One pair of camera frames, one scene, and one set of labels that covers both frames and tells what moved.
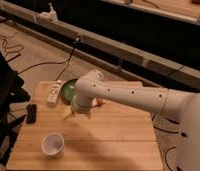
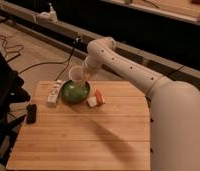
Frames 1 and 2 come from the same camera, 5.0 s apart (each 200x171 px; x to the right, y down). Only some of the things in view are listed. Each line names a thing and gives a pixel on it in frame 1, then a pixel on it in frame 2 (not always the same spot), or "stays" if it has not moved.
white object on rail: (47, 17) stays
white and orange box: (99, 101) stays
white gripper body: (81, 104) -> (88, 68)
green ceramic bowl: (68, 91) stays
